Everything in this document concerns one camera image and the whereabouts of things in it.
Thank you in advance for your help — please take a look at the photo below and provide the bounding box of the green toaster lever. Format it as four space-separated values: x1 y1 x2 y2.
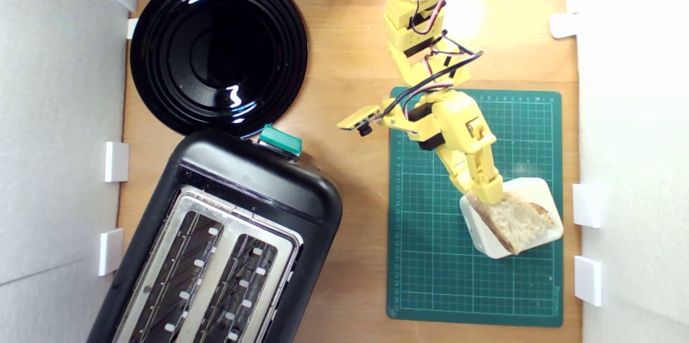
258 124 303 158

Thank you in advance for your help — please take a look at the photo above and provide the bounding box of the wrist camera on yellow mount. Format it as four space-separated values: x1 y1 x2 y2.
338 100 410 137

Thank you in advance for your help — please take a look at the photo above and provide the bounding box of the white rounded block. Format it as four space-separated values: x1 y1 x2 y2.
459 177 565 260

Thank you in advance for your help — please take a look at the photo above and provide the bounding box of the black two-slot toaster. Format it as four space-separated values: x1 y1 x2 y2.
86 129 343 343

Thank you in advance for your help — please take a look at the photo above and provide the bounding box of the black round plate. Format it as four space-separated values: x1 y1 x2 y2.
130 0 308 138

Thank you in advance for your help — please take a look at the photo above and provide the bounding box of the brown bread slice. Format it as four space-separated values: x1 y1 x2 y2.
465 190 555 255

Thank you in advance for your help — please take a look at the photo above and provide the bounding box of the green cutting mat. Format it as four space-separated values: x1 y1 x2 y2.
386 87 564 327

